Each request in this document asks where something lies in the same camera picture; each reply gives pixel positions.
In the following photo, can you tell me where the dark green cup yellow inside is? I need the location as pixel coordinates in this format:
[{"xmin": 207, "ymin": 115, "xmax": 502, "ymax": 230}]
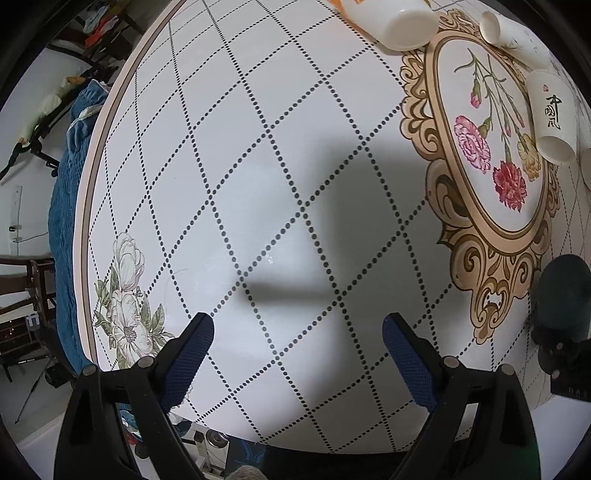
[{"xmin": 533, "ymin": 254, "xmax": 590, "ymax": 339}]

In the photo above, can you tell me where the red corrugated paper cup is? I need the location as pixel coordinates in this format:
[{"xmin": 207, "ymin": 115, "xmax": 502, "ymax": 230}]
[{"xmin": 580, "ymin": 148, "xmax": 591, "ymax": 190}]

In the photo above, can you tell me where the white paper cup with calligraphy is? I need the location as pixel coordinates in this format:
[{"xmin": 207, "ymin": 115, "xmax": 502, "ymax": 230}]
[{"xmin": 526, "ymin": 69, "xmax": 577, "ymax": 165}]

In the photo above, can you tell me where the white paper cup lying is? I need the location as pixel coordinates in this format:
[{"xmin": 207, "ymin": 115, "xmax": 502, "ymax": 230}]
[{"xmin": 479, "ymin": 11, "xmax": 551, "ymax": 70}]

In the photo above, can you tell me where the orange and white cup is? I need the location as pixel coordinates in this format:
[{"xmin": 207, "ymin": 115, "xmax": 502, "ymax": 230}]
[{"xmin": 331, "ymin": 0, "xmax": 439, "ymax": 51}]

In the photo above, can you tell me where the blue textured cushion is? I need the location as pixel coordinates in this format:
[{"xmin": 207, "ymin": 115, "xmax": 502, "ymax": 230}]
[{"xmin": 48, "ymin": 80, "xmax": 108, "ymax": 373}]

